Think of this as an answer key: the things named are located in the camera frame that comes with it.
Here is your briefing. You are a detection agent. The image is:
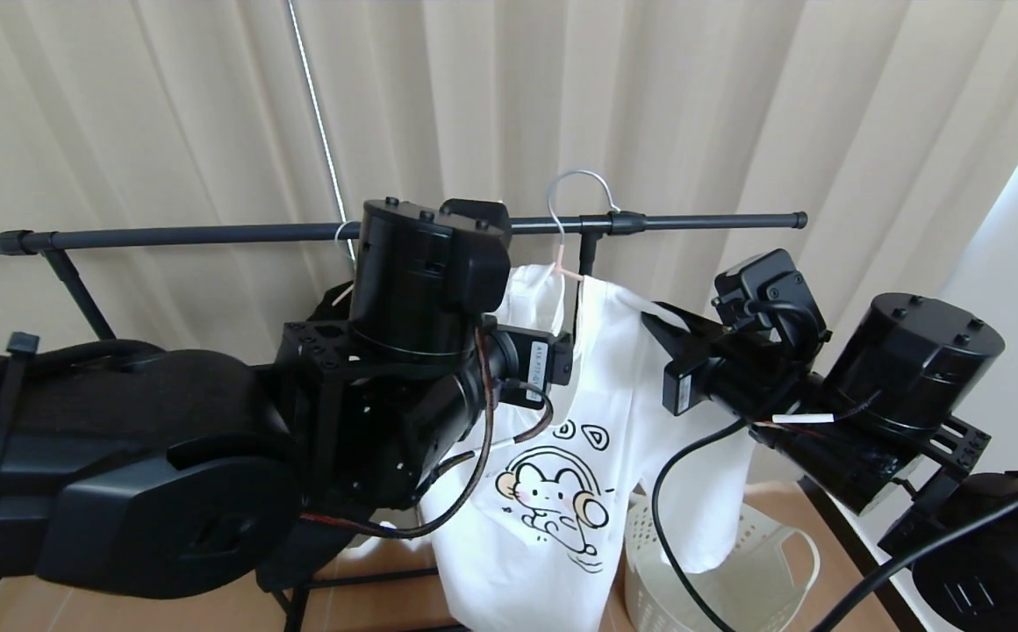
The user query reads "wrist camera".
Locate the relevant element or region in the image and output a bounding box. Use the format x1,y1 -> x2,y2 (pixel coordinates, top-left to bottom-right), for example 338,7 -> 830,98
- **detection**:
437,198 -> 513,257
713,248 -> 831,354

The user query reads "beige curtain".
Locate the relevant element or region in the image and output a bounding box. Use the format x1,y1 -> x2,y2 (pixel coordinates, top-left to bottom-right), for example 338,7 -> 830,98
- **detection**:
0,0 -> 1018,492

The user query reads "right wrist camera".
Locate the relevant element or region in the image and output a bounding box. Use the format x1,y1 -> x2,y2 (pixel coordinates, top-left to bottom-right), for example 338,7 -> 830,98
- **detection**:
713,248 -> 831,354

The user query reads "black garment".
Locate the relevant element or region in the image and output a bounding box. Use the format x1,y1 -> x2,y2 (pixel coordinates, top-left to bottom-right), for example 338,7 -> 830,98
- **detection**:
254,279 -> 365,594

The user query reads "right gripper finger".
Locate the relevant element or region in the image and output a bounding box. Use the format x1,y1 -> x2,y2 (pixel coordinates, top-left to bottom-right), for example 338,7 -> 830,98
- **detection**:
640,307 -> 720,359

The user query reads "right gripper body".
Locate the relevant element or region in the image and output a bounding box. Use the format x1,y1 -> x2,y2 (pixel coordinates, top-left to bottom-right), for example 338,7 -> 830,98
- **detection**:
661,338 -> 826,424

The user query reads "pink clothes hanger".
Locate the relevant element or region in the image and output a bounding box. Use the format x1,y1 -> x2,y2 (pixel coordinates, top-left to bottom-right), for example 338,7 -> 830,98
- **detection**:
547,169 -> 622,284
331,221 -> 362,308

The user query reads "white laundry basket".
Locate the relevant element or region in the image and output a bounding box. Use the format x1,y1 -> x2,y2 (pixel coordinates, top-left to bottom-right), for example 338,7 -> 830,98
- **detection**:
623,494 -> 821,632

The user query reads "white printed garment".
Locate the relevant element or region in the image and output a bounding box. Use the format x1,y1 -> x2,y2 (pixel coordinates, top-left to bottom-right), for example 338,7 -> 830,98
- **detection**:
421,263 -> 757,632

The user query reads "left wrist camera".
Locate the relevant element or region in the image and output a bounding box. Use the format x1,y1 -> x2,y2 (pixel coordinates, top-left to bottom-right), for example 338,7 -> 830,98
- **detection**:
437,198 -> 513,257

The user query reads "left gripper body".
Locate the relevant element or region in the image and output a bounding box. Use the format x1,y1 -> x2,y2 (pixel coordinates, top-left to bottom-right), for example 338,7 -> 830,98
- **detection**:
481,325 -> 577,413

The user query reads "black clothes rack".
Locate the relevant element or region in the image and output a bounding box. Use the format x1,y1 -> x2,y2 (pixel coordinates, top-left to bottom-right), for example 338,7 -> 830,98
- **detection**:
0,211 -> 808,632

